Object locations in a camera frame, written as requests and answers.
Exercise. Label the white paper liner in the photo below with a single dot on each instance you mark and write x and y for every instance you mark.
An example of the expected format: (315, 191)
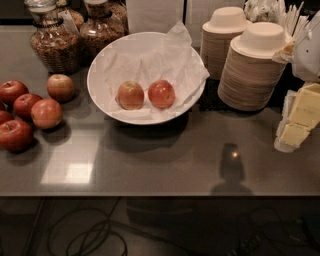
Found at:
(147, 57)

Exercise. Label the red apple far left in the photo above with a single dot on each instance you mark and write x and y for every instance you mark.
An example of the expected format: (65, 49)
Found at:
(11, 90)

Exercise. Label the back glass jar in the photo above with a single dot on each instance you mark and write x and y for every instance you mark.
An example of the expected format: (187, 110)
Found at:
(73, 20)

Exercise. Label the black mat under bowls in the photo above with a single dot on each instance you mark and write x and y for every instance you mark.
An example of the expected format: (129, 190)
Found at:
(209, 100)

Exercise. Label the red apple middle left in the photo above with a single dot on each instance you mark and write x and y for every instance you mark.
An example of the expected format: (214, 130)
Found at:
(23, 104)

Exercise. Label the rear stack paper bowls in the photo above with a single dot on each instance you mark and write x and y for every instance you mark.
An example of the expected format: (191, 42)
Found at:
(225, 24)

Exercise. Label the white ceramic bowl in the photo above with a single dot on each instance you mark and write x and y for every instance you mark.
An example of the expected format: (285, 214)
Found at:
(101, 97)

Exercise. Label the stack paper bowls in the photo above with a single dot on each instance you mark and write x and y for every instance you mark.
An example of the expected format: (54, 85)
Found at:
(225, 24)
(250, 75)

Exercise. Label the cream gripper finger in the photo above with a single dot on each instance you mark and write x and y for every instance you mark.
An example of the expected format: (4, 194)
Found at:
(306, 107)
(289, 135)

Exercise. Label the pale red apple front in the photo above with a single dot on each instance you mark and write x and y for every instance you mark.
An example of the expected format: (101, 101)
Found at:
(46, 113)

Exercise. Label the right glass granola jar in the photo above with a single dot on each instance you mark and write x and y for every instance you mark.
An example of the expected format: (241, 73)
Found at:
(101, 27)

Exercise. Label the front stack paper bowls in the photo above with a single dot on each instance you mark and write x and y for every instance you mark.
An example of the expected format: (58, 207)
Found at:
(250, 75)

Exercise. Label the dark red apple bottom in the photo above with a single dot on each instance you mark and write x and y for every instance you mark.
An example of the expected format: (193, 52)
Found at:
(15, 135)

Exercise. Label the white plastic cutlery bundle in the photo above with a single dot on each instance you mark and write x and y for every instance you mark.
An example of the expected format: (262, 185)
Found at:
(275, 11)

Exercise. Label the yellowish apple on table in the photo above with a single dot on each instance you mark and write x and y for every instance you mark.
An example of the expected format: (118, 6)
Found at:
(60, 87)

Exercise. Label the glass granola jar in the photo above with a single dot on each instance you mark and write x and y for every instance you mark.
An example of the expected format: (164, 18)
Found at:
(101, 27)
(57, 48)

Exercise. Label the red apple at edge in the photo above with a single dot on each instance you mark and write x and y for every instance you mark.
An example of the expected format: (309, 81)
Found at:
(5, 116)

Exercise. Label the left glass granola jar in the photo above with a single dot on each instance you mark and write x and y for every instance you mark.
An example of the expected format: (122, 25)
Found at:
(57, 48)

